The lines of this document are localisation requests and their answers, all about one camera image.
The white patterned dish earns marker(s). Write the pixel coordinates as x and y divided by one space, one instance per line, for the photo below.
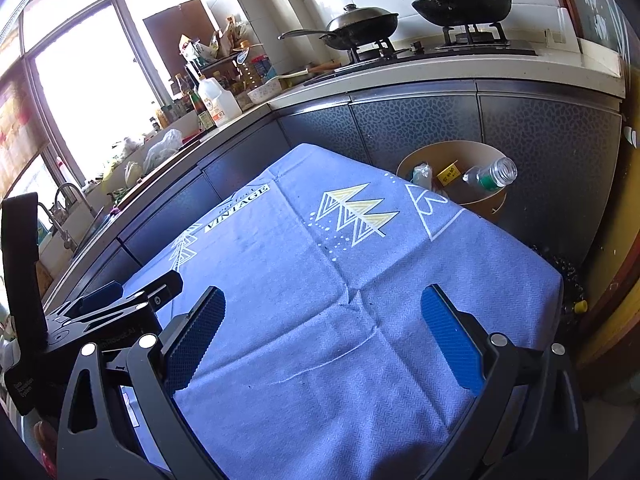
270 91

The black wok with lid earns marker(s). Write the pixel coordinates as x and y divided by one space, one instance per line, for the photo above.
360 25

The beige round waste bin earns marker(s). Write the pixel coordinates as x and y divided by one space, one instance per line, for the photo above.
480 205

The metal faucet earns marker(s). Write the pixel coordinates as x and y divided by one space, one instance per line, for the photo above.
65 192

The white plastic jug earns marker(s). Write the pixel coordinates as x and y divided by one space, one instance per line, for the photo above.
220 105

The dark sauce bottle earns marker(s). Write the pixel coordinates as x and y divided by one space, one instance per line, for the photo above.
202 115

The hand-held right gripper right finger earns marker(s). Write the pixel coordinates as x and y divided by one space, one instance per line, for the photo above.
452 340

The blue printed tablecloth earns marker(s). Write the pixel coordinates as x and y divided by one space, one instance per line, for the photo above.
310 310

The kitchen window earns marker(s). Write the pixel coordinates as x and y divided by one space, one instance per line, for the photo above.
85 100

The translucent plastic bag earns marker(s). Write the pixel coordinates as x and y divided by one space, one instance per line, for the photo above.
162 150

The clear plastic bottle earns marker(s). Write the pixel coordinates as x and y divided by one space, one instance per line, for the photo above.
492 172

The dark kitchen cabinet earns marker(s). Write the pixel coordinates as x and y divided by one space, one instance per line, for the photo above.
550 160

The black gas stove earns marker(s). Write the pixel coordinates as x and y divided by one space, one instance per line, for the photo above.
450 52

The yellow label packet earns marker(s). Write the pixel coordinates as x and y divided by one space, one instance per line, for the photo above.
448 172

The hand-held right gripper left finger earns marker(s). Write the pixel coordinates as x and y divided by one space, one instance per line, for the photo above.
197 340

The yellow bottle cap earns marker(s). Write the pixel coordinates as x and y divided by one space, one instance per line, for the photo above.
580 307

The clear plastic bag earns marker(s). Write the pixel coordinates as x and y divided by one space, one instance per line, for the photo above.
421 175

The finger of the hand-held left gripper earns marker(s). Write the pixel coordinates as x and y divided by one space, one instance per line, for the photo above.
100 317
160 285

